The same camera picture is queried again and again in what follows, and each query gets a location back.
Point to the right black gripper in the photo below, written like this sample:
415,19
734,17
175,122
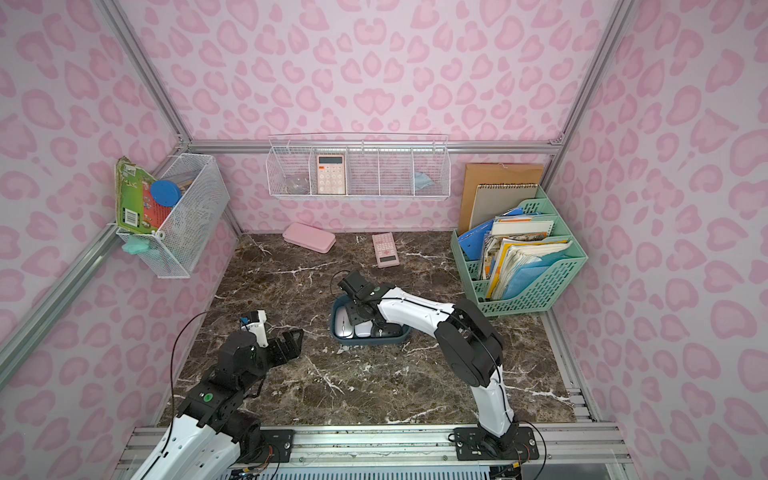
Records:
365,309

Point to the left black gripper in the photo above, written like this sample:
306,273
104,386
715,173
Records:
279,349

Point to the white slim mouse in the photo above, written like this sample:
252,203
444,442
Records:
363,330

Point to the silver grey mouse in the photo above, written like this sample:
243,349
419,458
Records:
343,327

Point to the dark teal storage box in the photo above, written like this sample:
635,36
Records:
373,340

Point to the black mouse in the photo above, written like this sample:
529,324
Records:
388,331

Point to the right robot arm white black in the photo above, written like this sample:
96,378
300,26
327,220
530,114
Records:
470,344

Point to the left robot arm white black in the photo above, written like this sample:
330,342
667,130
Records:
210,434

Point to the pink calculator on table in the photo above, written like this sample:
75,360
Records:
385,250

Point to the pink pencil case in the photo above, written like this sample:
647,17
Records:
309,237

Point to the blue folder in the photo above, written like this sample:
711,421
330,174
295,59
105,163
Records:
472,241

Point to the pink calculator in basket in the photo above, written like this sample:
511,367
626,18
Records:
331,174

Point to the clear item in basket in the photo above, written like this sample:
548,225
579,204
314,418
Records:
297,185

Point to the light blue item in basket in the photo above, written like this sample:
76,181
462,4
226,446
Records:
422,181

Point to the white mesh side basket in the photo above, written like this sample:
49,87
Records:
183,231

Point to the stack of books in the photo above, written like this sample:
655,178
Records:
514,248

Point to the spiral sketch pad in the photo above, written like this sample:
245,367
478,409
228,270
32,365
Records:
492,200

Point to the mint green cloth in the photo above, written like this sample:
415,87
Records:
137,245

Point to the green file organizer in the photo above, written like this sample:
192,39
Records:
543,289

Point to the brown clipboard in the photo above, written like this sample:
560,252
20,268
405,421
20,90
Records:
492,173

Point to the blue round disc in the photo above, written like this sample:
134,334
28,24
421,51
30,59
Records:
165,193

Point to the green packaged card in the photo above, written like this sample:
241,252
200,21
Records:
132,188

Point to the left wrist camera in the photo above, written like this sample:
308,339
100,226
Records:
255,323

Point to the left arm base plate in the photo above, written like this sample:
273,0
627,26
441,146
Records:
266,446

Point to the aluminium front rail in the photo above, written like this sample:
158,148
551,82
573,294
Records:
414,445

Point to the white wire wall basket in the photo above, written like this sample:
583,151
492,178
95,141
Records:
377,166

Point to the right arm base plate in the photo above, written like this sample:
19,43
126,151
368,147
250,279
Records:
476,444

